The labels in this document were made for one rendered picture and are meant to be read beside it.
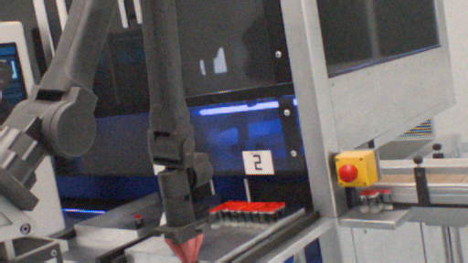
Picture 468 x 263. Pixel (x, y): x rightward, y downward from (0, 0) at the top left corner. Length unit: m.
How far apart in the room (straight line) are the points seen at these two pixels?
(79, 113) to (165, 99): 0.25
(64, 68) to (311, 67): 0.65
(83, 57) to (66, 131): 0.12
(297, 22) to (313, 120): 0.23
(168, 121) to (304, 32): 0.43
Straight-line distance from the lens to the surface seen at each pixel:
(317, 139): 1.29
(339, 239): 1.35
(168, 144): 1.00
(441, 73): 2.08
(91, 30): 0.83
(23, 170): 0.73
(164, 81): 0.97
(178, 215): 1.04
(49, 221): 1.95
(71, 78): 0.79
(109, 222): 1.64
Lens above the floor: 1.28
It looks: 6 degrees down
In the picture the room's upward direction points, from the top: 10 degrees counter-clockwise
